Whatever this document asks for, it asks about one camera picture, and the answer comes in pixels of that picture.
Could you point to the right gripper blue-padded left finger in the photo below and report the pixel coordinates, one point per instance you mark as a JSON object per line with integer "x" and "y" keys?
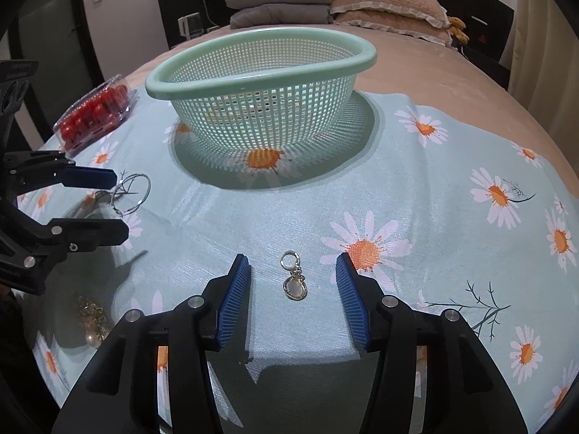
{"x": 203, "y": 323}

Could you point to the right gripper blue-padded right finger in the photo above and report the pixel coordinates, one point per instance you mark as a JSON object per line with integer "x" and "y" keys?
{"x": 383, "y": 324}

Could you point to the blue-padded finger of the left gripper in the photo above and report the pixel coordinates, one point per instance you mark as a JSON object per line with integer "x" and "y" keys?
{"x": 63, "y": 236}
{"x": 77, "y": 174}

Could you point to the silver hoop rings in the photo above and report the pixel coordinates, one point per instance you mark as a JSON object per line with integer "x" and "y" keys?
{"x": 131, "y": 192}

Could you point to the silver oval pendant charm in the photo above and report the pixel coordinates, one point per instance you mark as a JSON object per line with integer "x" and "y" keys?
{"x": 294, "y": 285}

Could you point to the gold pearl jewelry piece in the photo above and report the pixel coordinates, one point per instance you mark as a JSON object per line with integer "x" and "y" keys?
{"x": 94, "y": 321}

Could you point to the clear box of cherry tomatoes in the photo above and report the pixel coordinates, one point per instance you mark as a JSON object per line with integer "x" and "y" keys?
{"x": 95, "y": 115}

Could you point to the light blue daisy cloth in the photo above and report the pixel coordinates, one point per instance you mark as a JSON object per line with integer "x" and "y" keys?
{"x": 441, "y": 214}

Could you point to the white bedside device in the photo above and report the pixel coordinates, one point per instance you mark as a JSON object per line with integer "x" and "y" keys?
{"x": 191, "y": 26}

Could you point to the black headboard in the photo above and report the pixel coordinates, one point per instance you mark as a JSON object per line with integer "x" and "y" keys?
{"x": 190, "y": 4}

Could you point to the mint green plastic colander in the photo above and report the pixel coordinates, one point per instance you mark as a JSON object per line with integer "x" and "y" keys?
{"x": 263, "y": 88}

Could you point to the beige bed blanket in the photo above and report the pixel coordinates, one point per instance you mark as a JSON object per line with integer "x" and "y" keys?
{"x": 439, "y": 77}

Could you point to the lower grey folded pillow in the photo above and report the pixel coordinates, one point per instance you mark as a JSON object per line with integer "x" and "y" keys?
{"x": 281, "y": 14}

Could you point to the lower beige ruffled pillow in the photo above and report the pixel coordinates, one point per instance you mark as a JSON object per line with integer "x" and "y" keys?
{"x": 393, "y": 23}

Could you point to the beige ruffled pillow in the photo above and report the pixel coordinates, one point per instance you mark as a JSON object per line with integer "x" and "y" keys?
{"x": 393, "y": 23}
{"x": 430, "y": 11}

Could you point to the small brown teddy bear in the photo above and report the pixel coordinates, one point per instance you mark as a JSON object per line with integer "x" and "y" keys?
{"x": 456, "y": 30}

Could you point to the cream curtain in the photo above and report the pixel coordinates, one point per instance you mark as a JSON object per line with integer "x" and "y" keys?
{"x": 544, "y": 71}

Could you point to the upper beige ruffled pillow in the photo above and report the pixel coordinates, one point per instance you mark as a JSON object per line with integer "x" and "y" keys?
{"x": 430, "y": 11}

